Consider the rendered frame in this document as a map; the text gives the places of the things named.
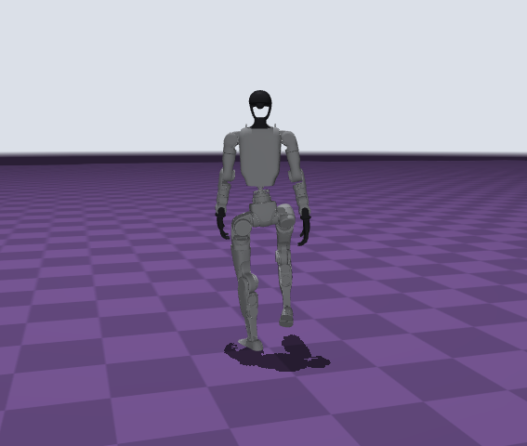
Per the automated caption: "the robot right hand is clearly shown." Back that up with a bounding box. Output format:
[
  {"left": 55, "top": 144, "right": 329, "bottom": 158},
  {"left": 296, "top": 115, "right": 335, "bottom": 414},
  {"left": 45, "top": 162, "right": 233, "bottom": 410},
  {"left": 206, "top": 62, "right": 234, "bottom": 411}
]
[{"left": 298, "top": 207, "right": 311, "bottom": 246}]

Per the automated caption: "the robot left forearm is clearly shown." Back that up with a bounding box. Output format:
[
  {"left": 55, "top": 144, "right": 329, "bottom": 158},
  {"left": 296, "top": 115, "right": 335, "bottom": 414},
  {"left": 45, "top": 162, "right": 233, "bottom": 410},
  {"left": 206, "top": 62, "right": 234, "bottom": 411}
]
[{"left": 215, "top": 168, "right": 231, "bottom": 213}]

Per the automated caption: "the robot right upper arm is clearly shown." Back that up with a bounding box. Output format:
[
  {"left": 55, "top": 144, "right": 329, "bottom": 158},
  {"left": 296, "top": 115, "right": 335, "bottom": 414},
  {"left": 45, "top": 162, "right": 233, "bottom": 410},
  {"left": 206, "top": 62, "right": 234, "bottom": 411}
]
[{"left": 279, "top": 130, "right": 302, "bottom": 182}]

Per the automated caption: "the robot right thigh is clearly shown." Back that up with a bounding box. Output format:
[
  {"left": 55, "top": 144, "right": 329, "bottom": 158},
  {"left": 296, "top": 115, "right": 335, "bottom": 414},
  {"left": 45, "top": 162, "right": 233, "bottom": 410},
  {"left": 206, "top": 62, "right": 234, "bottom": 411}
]
[{"left": 275, "top": 203, "right": 296, "bottom": 265}]

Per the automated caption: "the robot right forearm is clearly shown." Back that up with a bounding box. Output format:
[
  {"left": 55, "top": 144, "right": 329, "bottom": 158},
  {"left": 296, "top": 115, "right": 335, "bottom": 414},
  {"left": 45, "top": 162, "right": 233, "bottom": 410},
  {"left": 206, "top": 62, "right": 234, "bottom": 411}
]
[{"left": 293, "top": 168, "right": 310, "bottom": 216}]

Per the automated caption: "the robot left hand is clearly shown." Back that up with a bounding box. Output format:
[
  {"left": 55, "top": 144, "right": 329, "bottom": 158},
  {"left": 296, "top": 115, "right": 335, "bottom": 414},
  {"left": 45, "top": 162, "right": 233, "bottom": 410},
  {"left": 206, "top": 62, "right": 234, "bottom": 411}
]
[{"left": 215, "top": 207, "right": 230, "bottom": 240}]

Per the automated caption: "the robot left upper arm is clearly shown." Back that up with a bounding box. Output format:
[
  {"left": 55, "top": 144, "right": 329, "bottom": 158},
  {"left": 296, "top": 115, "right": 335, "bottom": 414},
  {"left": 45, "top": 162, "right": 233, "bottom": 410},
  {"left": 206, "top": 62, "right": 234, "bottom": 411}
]
[{"left": 222, "top": 131, "right": 241, "bottom": 181}]

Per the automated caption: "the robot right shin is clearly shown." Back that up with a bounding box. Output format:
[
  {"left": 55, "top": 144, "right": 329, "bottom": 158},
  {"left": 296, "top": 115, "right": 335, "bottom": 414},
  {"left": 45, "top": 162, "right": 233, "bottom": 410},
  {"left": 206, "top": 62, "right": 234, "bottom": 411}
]
[{"left": 278, "top": 250, "right": 292, "bottom": 308}]

